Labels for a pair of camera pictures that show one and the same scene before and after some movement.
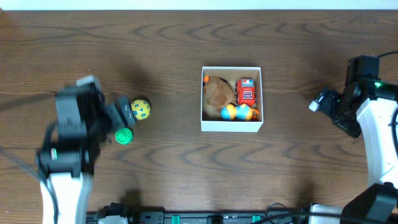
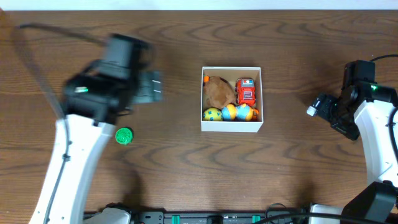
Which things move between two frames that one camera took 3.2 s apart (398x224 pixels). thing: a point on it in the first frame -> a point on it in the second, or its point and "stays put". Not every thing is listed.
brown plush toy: (218, 92) stays put
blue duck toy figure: (242, 112) stays put
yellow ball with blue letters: (141, 109) -> (212, 114)
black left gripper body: (123, 111) -> (143, 88)
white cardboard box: (212, 121) stays put
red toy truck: (245, 91) stays put
